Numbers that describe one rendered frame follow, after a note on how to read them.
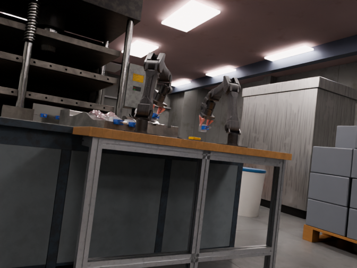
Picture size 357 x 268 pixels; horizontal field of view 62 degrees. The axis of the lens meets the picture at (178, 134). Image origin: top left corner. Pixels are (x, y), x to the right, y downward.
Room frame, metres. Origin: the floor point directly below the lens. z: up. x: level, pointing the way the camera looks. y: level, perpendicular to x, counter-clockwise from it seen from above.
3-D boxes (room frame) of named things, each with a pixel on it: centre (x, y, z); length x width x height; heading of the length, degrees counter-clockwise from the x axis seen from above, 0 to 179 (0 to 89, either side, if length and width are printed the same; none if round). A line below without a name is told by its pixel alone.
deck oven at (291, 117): (4.88, -1.93, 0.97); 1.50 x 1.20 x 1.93; 30
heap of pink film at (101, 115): (1.85, 0.50, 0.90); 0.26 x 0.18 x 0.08; 49
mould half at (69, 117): (1.85, 0.51, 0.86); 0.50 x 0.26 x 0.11; 49
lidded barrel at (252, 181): (3.92, -0.96, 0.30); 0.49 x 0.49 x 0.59
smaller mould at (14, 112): (1.67, 0.92, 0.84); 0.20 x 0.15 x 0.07; 32
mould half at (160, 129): (2.11, 0.25, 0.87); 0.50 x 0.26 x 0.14; 32
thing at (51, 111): (2.51, 1.13, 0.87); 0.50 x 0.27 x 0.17; 32
